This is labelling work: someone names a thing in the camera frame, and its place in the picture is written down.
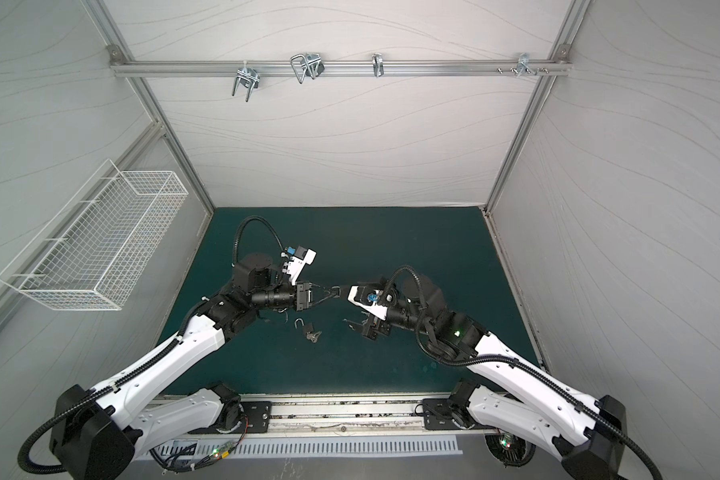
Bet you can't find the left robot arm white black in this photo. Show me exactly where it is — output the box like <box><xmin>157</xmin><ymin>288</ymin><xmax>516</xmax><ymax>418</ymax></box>
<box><xmin>17</xmin><ymin>246</ymin><xmax>317</xmax><ymax>479</ymax></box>

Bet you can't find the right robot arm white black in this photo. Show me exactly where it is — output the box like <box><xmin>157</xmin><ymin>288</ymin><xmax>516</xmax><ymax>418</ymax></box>
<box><xmin>338</xmin><ymin>265</ymin><xmax>662</xmax><ymax>479</ymax></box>

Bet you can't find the black padlock with keys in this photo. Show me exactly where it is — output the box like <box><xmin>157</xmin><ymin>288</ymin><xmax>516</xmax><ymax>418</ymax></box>
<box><xmin>294</xmin><ymin>317</ymin><xmax>322</xmax><ymax>344</ymax></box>

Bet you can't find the metal U hook left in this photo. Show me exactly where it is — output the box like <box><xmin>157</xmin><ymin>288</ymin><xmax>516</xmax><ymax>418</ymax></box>
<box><xmin>232</xmin><ymin>66</ymin><xmax>260</xmax><ymax>102</ymax></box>

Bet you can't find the metal u hook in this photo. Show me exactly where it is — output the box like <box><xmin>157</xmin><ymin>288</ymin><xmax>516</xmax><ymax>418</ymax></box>
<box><xmin>289</xmin><ymin>53</ymin><xmax>325</xmax><ymax>84</ymax></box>
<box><xmin>232</xmin><ymin>66</ymin><xmax>260</xmax><ymax>102</ymax></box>

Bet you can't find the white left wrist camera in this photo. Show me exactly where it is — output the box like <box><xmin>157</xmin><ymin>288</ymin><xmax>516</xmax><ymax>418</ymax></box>
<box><xmin>281</xmin><ymin>246</ymin><xmax>316</xmax><ymax>286</ymax></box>

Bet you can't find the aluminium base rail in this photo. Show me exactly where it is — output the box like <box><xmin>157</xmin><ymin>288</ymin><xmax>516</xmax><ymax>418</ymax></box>
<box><xmin>119</xmin><ymin>392</ymin><xmax>517</xmax><ymax>436</ymax></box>

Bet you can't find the white slotted cable duct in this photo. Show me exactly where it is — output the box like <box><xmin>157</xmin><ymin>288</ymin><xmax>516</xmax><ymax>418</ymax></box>
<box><xmin>137</xmin><ymin>436</ymin><xmax>463</xmax><ymax>460</ymax></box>

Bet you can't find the white wire basket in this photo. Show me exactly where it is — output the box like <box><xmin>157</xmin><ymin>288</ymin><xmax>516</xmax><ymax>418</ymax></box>
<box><xmin>0</xmin><ymin>160</ymin><xmax>188</xmax><ymax>311</ymax></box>

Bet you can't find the aluminium wall rail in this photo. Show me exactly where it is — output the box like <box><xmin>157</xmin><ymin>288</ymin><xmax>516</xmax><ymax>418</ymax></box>
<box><xmin>110</xmin><ymin>57</ymin><xmax>573</xmax><ymax>79</ymax></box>

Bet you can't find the metal hook bracket right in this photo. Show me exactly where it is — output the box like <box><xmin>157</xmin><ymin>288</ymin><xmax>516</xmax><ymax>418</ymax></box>
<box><xmin>496</xmin><ymin>53</ymin><xmax>548</xmax><ymax>78</ymax></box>

